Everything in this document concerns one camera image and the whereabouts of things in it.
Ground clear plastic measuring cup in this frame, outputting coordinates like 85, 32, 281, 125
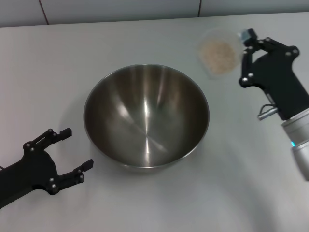
197, 28, 242, 80

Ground white uncooked rice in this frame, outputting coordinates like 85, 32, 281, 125
202, 41, 236, 74

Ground stainless steel mixing bowl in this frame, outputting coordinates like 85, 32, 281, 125
83, 63, 210, 174

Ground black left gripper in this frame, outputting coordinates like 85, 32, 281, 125
0, 127, 94, 210

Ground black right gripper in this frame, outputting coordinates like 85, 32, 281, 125
239, 28, 309, 121

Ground black cable with metal plug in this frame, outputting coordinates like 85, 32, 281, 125
257, 103, 279, 121

